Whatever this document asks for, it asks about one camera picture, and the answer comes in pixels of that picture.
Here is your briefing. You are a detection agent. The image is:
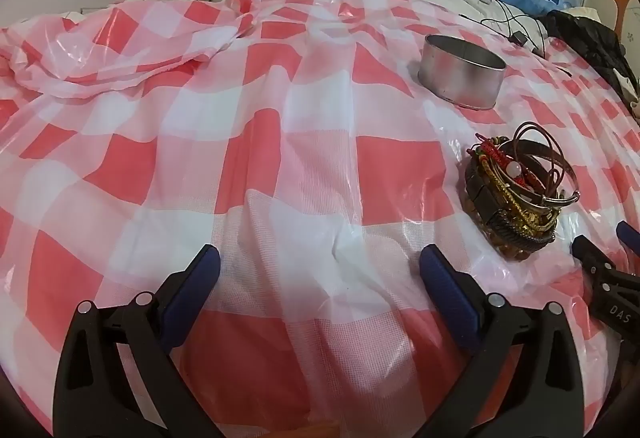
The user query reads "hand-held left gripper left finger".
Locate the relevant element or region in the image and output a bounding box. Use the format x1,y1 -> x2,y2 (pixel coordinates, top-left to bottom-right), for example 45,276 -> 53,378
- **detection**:
52,244 -> 236,438

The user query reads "red white checked plastic sheet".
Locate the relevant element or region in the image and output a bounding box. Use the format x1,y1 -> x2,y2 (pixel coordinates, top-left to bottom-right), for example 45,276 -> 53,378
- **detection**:
0,0 -> 640,438

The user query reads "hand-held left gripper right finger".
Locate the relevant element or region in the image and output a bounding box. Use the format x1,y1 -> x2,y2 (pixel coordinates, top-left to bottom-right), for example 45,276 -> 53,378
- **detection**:
415,244 -> 586,438

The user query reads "white cloth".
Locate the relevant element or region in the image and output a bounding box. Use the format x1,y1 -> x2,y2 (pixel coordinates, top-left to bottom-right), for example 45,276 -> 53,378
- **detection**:
625,68 -> 640,119

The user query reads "round metal tin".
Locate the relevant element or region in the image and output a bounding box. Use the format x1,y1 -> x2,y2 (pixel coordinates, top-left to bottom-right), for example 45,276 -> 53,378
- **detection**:
417,34 -> 507,110

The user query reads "pile of bracelets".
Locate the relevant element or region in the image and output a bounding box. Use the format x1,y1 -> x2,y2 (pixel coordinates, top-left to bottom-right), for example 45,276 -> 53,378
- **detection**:
464,121 -> 582,261

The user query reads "black jacket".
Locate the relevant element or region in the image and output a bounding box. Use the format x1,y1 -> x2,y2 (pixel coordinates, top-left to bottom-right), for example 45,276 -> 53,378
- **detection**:
542,8 -> 640,102

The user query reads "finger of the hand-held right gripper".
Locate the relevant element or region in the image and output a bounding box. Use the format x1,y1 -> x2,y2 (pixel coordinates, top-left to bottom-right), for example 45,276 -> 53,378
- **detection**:
616,221 -> 640,251
571,235 -> 640,300

